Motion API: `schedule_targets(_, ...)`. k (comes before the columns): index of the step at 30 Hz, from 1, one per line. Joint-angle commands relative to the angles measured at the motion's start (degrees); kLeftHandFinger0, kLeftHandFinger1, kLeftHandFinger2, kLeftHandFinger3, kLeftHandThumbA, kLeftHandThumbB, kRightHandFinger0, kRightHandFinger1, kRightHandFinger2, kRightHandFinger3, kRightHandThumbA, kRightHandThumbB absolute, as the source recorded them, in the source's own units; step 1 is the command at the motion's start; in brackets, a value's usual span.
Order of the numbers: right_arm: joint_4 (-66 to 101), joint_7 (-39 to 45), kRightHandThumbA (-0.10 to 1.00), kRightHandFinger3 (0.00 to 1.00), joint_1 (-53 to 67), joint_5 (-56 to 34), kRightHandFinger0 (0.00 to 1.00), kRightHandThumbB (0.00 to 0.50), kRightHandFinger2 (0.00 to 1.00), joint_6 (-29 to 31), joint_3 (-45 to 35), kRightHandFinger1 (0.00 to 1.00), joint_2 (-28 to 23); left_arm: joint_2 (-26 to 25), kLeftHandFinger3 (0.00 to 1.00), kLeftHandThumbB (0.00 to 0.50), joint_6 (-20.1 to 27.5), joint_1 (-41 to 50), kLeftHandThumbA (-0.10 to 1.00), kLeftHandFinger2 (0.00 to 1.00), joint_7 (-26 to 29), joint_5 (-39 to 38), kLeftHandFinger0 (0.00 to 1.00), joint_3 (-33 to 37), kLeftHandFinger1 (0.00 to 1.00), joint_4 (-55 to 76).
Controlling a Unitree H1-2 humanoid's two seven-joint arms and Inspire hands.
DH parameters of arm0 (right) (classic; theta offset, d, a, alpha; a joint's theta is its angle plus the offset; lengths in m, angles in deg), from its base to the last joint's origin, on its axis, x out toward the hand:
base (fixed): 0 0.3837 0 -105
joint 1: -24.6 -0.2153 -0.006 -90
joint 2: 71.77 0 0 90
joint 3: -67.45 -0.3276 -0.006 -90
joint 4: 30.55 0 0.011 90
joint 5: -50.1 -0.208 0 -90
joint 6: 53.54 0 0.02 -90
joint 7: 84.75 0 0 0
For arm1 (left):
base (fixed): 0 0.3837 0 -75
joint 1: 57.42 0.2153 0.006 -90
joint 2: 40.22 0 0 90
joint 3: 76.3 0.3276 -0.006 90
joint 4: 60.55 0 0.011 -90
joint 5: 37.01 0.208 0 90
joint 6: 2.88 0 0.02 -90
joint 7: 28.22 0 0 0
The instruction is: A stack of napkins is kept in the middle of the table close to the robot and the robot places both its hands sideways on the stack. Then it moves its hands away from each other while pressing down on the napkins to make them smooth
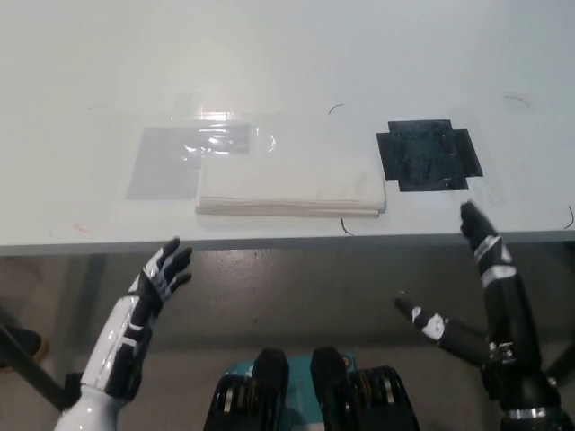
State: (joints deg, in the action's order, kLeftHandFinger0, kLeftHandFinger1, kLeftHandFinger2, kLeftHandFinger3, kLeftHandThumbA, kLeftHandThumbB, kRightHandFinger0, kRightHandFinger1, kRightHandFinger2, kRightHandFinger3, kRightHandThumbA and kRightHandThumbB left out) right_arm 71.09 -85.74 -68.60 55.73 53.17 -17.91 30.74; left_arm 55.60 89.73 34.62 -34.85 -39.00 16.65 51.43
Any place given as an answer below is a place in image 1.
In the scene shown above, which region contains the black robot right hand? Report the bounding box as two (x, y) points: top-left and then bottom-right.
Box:
(394, 199), (561, 412)

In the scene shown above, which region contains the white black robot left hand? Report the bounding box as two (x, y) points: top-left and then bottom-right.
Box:
(79, 238), (194, 400)

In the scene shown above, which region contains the black teal robot torso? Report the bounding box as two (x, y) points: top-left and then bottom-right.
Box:
(204, 347), (421, 431)

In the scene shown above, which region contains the white folded napkin stack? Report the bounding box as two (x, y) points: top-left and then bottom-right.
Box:
(194, 155), (388, 220)

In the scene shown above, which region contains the black floor tape strip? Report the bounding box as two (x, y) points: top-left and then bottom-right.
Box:
(64, 371), (85, 401)

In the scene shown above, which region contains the dark metal table leg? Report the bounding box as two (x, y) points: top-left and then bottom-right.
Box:
(0, 308), (69, 414)

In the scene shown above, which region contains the black shoe with tan sole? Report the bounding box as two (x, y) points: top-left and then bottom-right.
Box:
(0, 326), (49, 370)

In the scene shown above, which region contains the clear plastic bag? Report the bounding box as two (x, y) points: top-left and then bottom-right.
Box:
(125, 125), (251, 201)

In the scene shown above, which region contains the black tape patch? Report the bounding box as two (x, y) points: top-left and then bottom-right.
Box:
(375, 118), (485, 194)

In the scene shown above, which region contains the clear plastic film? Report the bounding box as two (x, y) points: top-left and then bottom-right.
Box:
(172, 91), (280, 157)

